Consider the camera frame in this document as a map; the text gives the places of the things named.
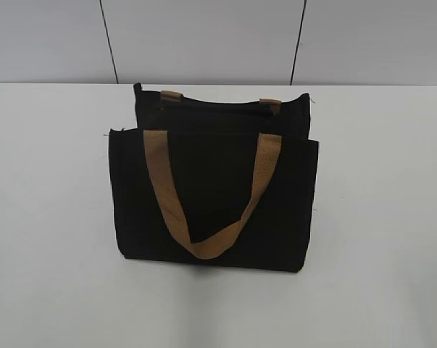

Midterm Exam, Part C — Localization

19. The black canvas tote bag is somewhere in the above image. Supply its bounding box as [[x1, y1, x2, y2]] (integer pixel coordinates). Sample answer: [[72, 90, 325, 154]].
[[109, 83, 319, 273]]

